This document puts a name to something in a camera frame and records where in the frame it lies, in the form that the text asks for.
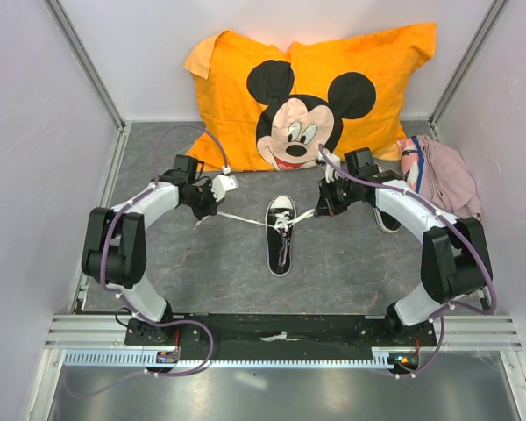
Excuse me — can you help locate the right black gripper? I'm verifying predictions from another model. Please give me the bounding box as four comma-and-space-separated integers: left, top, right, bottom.
314, 174, 359, 218

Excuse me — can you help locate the white shoelace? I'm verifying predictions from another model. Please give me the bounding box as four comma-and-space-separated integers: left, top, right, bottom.
217, 208, 316, 237

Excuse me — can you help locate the black canvas sneaker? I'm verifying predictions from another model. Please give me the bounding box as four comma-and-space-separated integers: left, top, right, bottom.
264, 195, 296, 277

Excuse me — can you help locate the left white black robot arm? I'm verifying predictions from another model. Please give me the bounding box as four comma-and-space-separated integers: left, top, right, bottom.
82, 155, 238, 345

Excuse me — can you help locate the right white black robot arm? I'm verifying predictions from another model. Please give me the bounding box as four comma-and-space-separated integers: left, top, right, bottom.
316, 147, 497, 346

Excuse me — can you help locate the pink folded cloth pile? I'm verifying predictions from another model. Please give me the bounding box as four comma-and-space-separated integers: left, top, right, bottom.
397, 135, 481, 220

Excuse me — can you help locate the orange Mickey Mouse pillow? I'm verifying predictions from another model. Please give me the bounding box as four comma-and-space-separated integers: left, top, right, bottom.
185, 22, 437, 172

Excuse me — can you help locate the white tape scrap on base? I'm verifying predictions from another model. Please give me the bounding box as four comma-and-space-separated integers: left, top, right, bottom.
260, 331, 301, 343

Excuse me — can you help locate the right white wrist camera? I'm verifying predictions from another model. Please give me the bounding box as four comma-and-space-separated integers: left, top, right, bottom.
316, 148, 341, 183

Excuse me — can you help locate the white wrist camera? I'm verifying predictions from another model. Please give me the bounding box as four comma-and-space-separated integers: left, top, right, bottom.
210, 166, 239, 203
316, 148, 341, 183

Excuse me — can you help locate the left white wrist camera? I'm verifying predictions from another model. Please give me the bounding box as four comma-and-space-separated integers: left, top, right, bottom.
210, 166, 239, 203

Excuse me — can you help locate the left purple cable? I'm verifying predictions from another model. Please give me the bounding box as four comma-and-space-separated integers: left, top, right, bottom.
62, 124, 233, 399

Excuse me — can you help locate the purple cable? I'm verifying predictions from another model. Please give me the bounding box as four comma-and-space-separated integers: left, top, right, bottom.
317, 142, 499, 380
62, 124, 233, 399

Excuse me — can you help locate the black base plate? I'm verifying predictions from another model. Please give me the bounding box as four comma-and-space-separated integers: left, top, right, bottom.
124, 313, 437, 363

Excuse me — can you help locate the aluminium front rail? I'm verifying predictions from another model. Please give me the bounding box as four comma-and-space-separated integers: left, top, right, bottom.
46, 314, 522, 351

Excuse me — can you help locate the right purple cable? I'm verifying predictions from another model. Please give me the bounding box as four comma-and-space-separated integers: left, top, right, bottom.
317, 142, 499, 380

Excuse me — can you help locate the slotted grey cable duct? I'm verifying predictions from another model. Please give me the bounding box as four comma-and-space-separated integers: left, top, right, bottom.
64, 349, 399, 369

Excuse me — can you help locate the left aluminium frame post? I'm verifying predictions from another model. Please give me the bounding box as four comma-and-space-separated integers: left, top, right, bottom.
43, 0, 126, 132

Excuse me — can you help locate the aluminium frame post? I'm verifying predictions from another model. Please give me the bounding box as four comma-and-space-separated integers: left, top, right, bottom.
429, 0, 509, 131
43, 0, 126, 132

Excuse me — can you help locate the right aluminium frame post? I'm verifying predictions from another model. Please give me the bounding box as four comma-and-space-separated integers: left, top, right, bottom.
429, 0, 509, 131

